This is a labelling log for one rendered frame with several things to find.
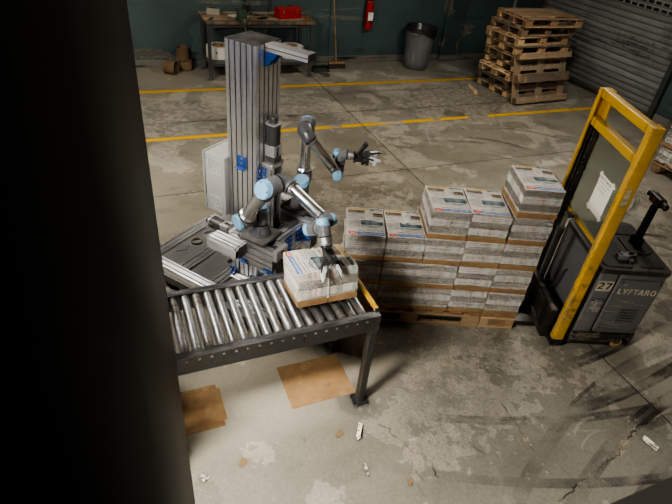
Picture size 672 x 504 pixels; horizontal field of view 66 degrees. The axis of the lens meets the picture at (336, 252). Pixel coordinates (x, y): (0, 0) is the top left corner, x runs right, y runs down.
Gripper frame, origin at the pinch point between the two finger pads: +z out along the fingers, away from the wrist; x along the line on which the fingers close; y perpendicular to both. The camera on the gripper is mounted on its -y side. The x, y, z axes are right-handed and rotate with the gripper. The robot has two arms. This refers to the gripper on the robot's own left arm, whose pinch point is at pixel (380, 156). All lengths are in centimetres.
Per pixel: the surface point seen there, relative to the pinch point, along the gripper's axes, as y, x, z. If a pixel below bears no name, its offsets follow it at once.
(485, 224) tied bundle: 20, 38, 79
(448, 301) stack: 95, 47, 70
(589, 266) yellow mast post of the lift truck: 34, 52, 155
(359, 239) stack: 39, 50, -8
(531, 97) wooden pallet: 183, -526, 261
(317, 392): 106, 138, -23
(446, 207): 12, 35, 50
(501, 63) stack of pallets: 153, -577, 207
